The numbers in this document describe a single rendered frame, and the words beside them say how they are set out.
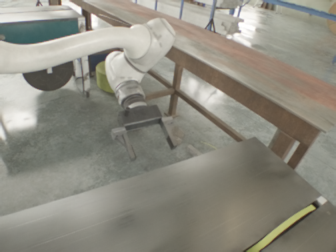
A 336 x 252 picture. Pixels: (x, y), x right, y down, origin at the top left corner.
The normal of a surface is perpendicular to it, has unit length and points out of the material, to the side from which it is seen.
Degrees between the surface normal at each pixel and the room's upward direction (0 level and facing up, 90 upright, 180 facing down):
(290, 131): 90
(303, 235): 0
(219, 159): 0
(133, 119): 22
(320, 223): 0
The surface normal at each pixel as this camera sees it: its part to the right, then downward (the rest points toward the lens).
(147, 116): 0.29, -0.52
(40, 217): 0.12, -0.79
